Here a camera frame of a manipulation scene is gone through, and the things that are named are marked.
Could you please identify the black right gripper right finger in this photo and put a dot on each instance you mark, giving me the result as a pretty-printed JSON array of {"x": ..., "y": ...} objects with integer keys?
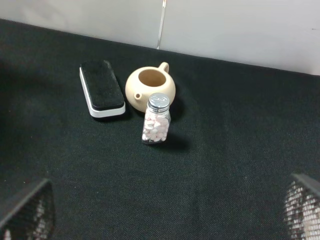
[{"x": 301, "y": 214}]

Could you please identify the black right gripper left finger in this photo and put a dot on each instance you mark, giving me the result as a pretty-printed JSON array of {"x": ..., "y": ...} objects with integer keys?
[{"x": 30, "y": 213}]

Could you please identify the black table cloth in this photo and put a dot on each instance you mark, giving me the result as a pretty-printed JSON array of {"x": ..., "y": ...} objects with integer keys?
[{"x": 237, "y": 133}]

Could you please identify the black white board eraser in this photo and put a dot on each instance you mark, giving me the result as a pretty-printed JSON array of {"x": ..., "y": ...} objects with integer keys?
[{"x": 102, "y": 92}]

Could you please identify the glass bottle of pink pills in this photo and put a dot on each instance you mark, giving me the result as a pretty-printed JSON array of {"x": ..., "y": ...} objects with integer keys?
[{"x": 157, "y": 119}]

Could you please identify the beige clay teapot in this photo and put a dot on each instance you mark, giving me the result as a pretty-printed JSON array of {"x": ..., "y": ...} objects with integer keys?
[{"x": 145, "y": 81}]

